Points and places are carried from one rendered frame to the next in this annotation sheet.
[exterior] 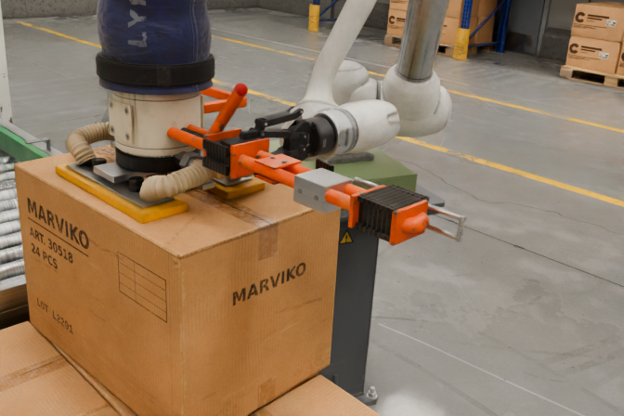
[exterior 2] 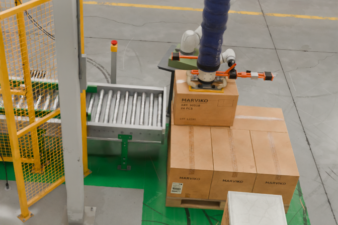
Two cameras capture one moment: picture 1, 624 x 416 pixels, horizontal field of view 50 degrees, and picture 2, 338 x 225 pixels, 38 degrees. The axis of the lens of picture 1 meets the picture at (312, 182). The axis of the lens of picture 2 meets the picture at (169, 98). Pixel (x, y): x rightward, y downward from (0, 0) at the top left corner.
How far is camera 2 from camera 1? 4.29 m
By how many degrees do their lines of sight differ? 45
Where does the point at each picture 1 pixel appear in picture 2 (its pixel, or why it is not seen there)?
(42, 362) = (189, 128)
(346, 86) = (194, 38)
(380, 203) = (269, 76)
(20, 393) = (196, 134)
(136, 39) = (217, 62)
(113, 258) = (217, 101)
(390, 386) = not seen: hidden behind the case
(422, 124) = not seen: hidden behind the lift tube
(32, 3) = not seen: outside the picture
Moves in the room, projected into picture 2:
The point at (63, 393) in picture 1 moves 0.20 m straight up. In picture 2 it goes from (201, 130) to (204, 115)
